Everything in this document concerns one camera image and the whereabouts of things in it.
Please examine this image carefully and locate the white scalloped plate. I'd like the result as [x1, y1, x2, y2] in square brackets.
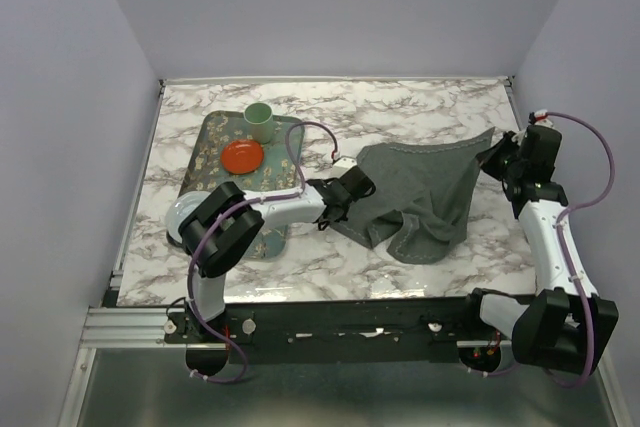
[165, 191, 210, 246]

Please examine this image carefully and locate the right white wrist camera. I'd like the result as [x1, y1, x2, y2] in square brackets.
[528, 109, 554, 129]

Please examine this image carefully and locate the green floral tray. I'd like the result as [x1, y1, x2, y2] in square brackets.
[178, 111, 305, 260]

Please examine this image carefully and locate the grey cloth napkin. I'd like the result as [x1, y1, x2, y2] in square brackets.
[332, 128, 494, 264]

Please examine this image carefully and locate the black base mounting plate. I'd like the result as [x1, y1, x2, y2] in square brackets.
[164, 297, 511, 365]

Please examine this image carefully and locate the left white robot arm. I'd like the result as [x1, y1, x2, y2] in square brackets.
[165, 166, 376, 342]

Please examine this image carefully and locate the aluminium frame rail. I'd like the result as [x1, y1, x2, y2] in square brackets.
[82, 305, 189, 348]

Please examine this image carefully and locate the purple cable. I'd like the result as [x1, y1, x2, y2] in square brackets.
[187, 121, 341, 386]
[467, 110, 617, 389]

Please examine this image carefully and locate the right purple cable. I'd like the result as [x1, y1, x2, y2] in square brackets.
[467, 110, 617, 389]

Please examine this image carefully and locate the pale green cup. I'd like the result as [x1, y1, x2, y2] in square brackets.
[244, 103, 275, 144]

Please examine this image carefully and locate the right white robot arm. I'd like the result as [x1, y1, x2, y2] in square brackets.
[459, 125, 619, 374]

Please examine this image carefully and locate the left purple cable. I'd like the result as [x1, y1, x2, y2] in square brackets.
[187, 121, 341, 386]

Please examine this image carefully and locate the red saucer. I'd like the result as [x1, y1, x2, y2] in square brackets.
[220, 139, 264, 175]

